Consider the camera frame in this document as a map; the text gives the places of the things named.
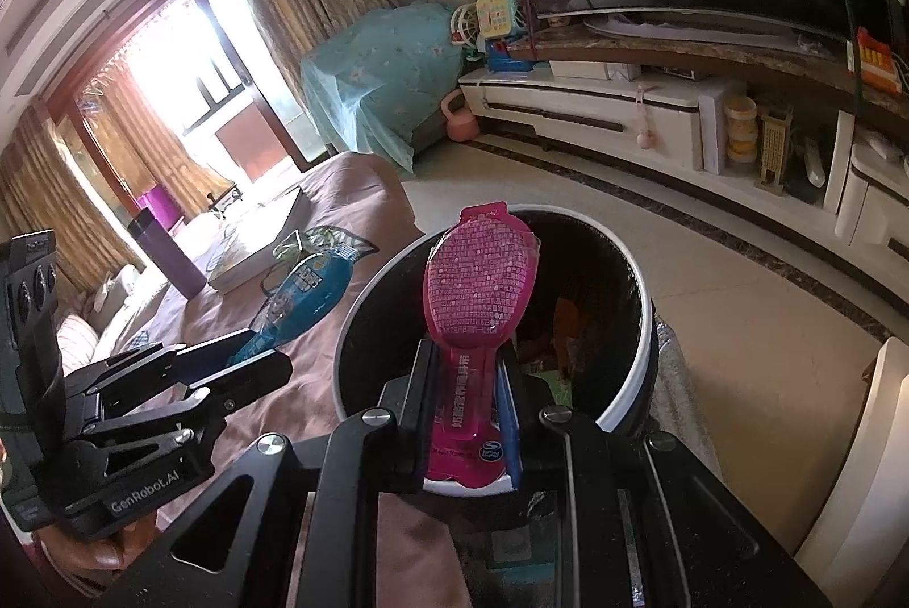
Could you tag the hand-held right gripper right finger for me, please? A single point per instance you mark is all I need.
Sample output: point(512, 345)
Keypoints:
point(508, 423)

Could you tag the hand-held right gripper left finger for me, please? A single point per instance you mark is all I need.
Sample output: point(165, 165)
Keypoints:
point(419, 409)

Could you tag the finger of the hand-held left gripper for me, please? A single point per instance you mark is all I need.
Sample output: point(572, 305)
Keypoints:
point(255, 375)
point(209, 358)

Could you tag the blue snack packet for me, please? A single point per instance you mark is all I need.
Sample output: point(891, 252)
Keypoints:
point(312, 288)

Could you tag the pink blister package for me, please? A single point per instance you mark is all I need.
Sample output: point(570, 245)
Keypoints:
point(483, 288)

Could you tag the black bin with white rim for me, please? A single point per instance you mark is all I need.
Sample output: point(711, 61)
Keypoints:
point(611, 295)

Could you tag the person's left hand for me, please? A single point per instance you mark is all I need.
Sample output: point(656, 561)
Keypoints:
point(85, 558)

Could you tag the light sofa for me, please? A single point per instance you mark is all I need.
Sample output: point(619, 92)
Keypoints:
point(78, 331)

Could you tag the purple thermos bottle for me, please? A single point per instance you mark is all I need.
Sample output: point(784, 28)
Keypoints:
point(177, 267)

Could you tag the white flat box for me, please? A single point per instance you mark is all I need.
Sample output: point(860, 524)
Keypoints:
point(255, 246)

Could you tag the purple box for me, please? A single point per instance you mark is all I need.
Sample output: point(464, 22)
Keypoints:
point(160, 207)

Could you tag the orange sheer curtain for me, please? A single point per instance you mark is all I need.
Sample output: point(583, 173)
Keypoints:
point(149, 153)

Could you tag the pink cloth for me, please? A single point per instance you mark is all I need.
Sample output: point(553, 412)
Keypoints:
point(355, 185)

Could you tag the pink kettlebell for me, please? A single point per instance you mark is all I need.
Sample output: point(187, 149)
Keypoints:
point(460, 125)

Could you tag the white television cabinet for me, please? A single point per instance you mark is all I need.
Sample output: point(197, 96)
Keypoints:
point(568, 104)

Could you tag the blue cloth-covered furniture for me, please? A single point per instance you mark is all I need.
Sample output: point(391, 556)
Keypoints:
point(383, 68)

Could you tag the white side cabinet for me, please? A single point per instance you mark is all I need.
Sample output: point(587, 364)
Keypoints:
point(859, 473)

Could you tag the blue toy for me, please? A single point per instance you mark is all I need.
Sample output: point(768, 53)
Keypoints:
point(504, 55)

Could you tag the stack of yellow jars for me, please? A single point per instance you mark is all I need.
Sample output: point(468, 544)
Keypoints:
point(741, 128)

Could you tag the wooden stand ornament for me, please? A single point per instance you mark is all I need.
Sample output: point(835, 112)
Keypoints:
point(774, 153)

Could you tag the white fan guard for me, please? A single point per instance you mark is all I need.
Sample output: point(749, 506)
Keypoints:
point(465, 25)

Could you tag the white remote control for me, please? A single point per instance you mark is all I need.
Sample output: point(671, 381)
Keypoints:
point(814, 164)

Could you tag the colourful toy board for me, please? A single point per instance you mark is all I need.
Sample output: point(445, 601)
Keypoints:
point(497, 15)

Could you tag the red orange toy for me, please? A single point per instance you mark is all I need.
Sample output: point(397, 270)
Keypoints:
point(873, 60)

